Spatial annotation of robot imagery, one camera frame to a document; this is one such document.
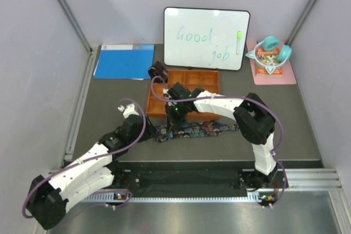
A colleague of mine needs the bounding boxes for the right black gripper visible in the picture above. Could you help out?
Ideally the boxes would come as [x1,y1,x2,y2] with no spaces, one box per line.
[165,102,188,134]

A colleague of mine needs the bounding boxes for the navy floral tie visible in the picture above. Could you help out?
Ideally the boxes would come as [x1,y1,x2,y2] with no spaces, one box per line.
[155,120,239,142]

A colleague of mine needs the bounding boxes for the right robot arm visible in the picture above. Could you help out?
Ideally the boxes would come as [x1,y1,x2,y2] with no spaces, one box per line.
[163,83,278,188]

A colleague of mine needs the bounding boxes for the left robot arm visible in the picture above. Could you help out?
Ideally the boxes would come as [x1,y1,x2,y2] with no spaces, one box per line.
[25,114,156,230]

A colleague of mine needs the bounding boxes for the rolled dark red tie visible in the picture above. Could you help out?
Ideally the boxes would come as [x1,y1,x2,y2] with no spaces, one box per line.
[148,61,169,83]

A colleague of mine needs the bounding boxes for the orange compartment tray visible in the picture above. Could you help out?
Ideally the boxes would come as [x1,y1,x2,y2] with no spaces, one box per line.
[146,70,220,119]

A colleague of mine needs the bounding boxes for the blue folder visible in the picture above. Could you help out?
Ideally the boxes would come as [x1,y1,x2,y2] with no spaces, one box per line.
[93,44,155,80]

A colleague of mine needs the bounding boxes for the white dry-erase board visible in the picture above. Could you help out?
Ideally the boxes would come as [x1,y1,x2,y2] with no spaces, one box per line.
[163,7,251,71]

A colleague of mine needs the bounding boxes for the green marker pen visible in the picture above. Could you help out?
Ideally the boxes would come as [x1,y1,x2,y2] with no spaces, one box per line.
[236,31,242,55]

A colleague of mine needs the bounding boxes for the orange book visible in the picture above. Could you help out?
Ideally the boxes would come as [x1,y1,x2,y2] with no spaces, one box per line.
[255,46,283,77]

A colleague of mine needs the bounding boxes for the teal cat-ear headphones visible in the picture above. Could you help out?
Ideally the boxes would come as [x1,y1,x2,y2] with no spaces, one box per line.
[245,36,292,75]

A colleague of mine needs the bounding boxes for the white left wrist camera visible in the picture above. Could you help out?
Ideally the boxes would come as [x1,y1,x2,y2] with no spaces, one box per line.
[117,103,140,119]

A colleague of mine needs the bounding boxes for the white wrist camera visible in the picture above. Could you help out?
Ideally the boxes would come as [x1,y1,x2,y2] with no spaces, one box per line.
[162,89,177,106]
[117,103,140,119]

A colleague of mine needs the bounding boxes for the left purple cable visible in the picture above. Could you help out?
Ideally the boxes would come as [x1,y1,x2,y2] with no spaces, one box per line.
[21,97,148,218]

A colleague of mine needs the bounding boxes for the purple cable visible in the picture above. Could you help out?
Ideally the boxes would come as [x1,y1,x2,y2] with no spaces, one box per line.
[150,75,288,209]
[21,97,148,218]

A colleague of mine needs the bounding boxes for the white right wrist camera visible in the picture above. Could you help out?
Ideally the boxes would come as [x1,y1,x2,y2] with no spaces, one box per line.
[162,89,177,106]

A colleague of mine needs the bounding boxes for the grey cable duct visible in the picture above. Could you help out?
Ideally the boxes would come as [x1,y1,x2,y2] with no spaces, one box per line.
[81,189,278,206]

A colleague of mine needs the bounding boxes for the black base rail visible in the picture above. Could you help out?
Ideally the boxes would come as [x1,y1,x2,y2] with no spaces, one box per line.
[109,161,285,198]

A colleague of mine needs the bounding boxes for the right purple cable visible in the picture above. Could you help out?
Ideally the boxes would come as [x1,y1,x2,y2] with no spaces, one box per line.
[150,75,288,209]

